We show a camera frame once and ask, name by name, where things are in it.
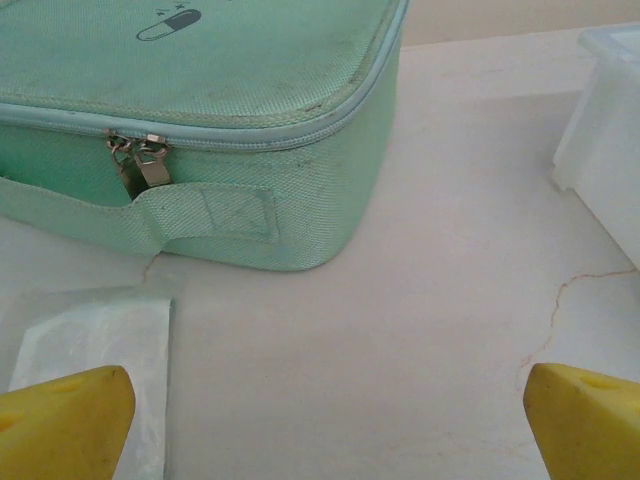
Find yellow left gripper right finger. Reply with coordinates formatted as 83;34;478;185
522;362;640;480

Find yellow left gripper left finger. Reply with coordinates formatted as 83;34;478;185
0;364;137;480

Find clear plastic sachet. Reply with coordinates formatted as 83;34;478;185
7;293;177;480

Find mint green fabric pouch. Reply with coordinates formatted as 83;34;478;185
0;0;412;274

